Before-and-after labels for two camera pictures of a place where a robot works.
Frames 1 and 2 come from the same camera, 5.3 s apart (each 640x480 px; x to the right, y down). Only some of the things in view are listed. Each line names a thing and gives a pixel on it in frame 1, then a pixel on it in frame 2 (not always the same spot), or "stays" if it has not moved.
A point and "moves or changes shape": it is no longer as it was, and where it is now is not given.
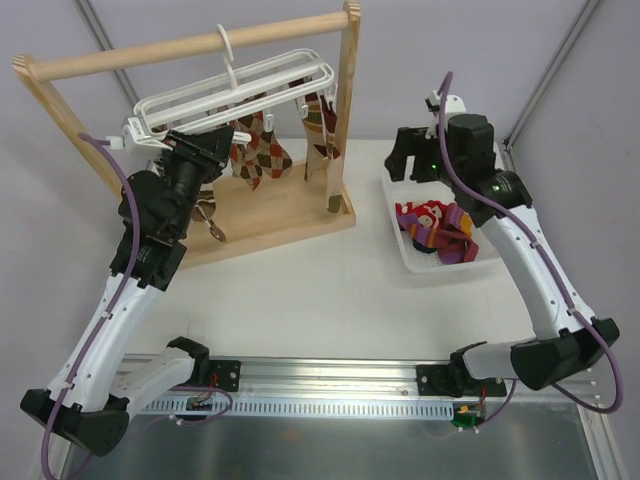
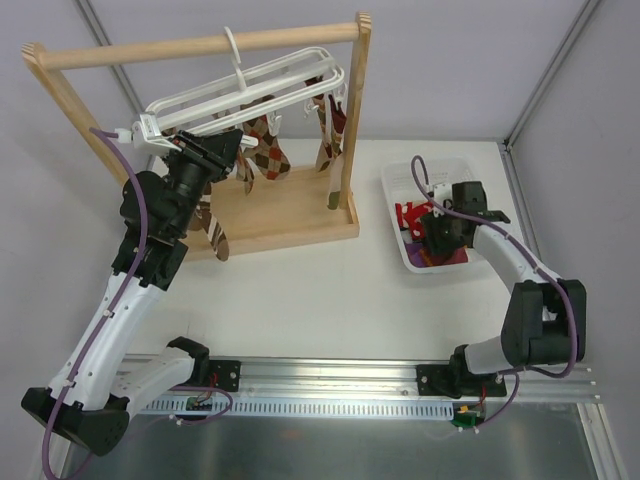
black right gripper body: x=409 y=150 -> x=445 y=235
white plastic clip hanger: x=240 y=92 moves or changes shape
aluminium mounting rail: x=325 y=387 stays
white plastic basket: x=410 y=191 stays
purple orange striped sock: x=458 y=227 moves or changes shape
